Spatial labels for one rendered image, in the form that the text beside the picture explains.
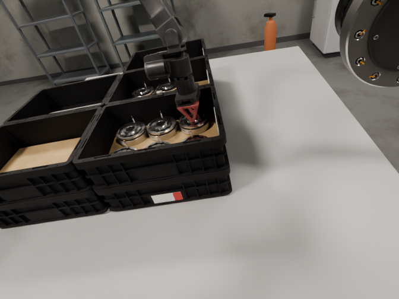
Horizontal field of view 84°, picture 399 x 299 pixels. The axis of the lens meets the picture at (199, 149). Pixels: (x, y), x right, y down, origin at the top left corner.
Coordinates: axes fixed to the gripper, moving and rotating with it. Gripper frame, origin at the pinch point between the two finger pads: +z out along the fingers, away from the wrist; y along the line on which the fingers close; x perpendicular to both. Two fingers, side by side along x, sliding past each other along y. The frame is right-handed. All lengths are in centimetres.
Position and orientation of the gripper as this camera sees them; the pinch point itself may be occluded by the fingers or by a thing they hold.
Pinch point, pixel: (193, 115)
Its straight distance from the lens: 74.7
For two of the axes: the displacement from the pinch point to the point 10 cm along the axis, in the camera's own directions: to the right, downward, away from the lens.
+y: -0.7, 6.6, -7.5
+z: 1.9, 7.5, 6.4
